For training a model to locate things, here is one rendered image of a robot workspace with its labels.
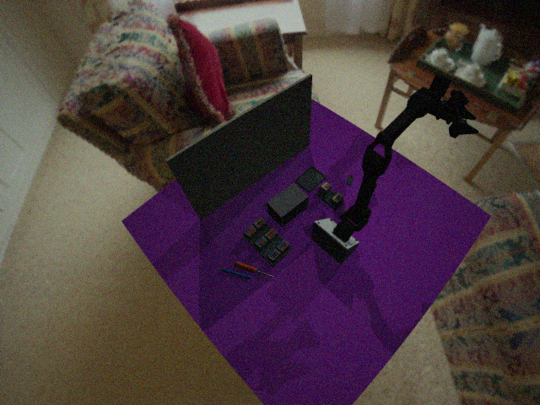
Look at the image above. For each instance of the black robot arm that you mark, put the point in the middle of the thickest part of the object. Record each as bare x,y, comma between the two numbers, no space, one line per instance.
423,101

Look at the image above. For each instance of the brown-handled screwdriver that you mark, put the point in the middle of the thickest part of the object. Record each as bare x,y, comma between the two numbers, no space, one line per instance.
249,268

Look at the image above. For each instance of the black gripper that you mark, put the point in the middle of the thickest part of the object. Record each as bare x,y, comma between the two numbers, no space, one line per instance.
459,125

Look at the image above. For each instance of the dark grey flat panel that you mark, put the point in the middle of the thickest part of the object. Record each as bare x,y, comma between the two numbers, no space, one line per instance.
233,156

